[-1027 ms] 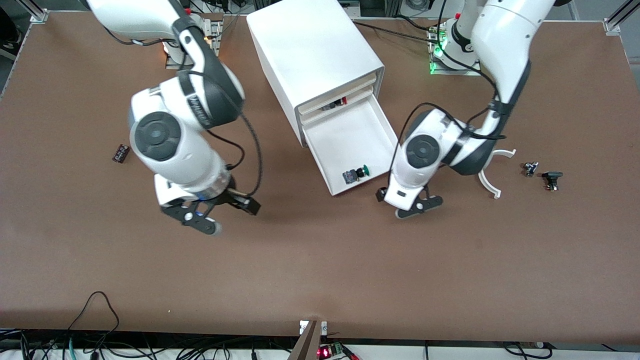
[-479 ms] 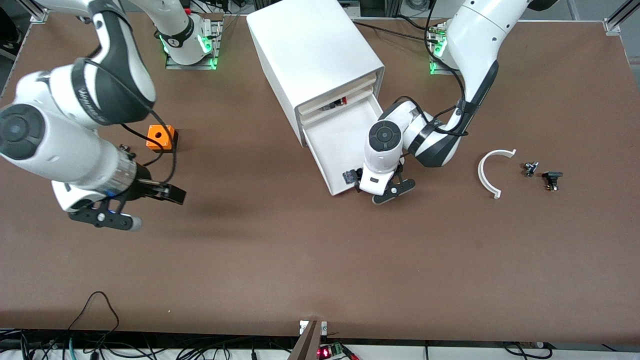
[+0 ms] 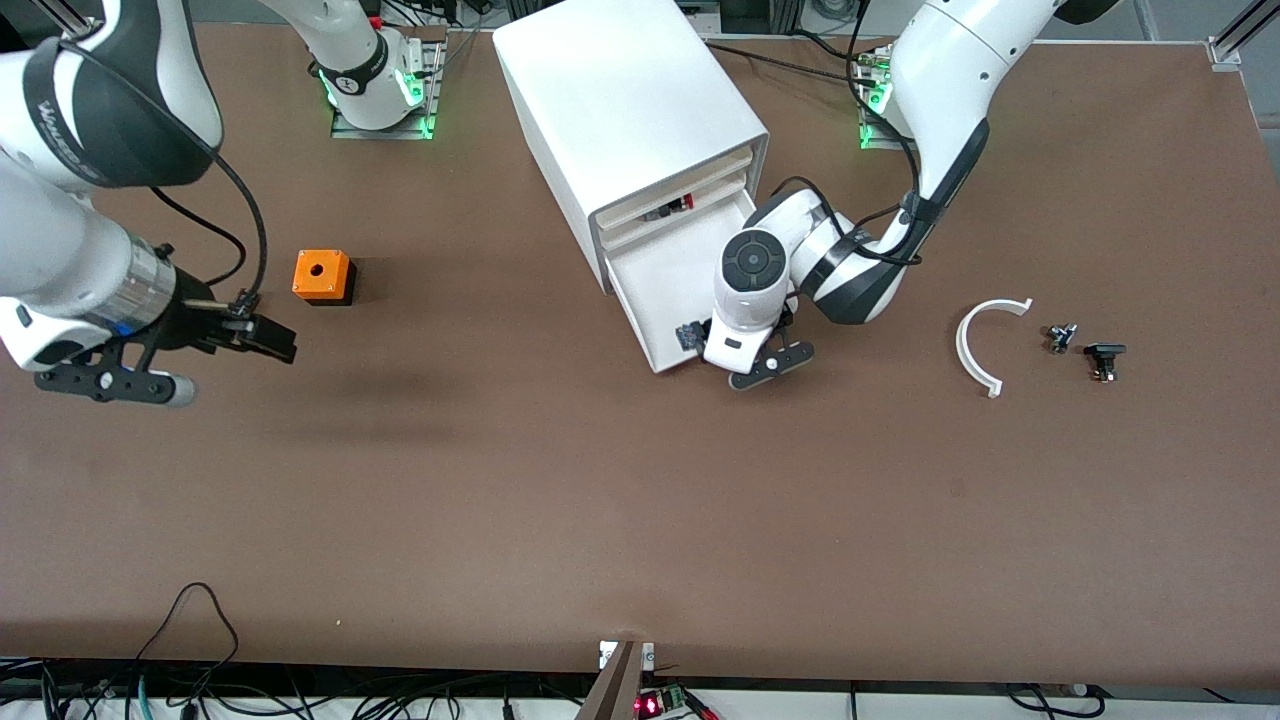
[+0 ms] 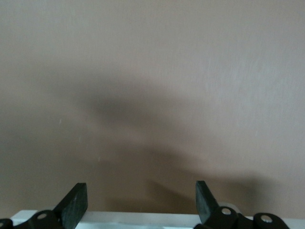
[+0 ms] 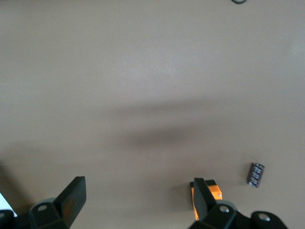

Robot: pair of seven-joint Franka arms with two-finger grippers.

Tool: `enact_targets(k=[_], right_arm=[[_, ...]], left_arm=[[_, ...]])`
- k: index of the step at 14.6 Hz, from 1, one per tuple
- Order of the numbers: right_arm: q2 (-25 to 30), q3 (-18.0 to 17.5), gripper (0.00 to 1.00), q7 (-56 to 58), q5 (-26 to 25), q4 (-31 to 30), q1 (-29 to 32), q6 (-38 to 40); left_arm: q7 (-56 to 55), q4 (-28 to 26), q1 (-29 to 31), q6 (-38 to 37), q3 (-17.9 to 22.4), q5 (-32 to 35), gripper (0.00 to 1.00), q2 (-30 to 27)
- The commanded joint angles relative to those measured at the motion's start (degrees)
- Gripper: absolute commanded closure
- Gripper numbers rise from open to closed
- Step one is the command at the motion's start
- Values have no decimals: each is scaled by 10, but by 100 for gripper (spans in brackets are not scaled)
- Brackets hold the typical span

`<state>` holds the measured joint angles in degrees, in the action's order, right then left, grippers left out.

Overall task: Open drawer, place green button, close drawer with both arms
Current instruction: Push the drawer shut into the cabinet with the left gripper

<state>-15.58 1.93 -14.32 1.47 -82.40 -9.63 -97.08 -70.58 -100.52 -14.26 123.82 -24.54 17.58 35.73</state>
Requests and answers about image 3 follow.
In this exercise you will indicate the circuit board with red display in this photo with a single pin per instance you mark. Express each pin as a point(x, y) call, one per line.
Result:
point(650, 705)

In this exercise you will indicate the white stand bracket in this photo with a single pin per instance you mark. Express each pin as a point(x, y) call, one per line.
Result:
point(606, 655)

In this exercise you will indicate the orange button enclosure box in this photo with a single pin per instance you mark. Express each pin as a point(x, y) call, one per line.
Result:
point(320, 272)

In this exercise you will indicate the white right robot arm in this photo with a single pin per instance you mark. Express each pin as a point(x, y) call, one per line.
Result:
point(60, 250)

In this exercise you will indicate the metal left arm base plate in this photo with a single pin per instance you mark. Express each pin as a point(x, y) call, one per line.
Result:
point(868, 140)

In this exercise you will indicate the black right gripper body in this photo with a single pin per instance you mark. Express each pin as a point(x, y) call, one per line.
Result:
point(193, 325)

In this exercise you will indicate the red push button switch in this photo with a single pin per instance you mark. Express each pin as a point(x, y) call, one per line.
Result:
point(672, 210)

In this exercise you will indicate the brown camera stand post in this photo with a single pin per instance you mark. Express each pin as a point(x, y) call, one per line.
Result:
point(615, 690)

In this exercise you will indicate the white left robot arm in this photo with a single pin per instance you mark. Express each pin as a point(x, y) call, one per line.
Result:
point(950, 90)

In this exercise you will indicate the white curved plastic arc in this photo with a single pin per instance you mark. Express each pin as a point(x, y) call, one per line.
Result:
point(962, 350)

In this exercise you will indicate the aluminium frame profile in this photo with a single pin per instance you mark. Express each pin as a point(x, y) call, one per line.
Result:
point(1225, 50)

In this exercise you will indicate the small silver black switch part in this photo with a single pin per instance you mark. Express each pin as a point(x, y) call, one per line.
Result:
point(1060, 338)

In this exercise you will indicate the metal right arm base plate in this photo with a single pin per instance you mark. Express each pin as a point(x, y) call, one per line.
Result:
point(385, 131)

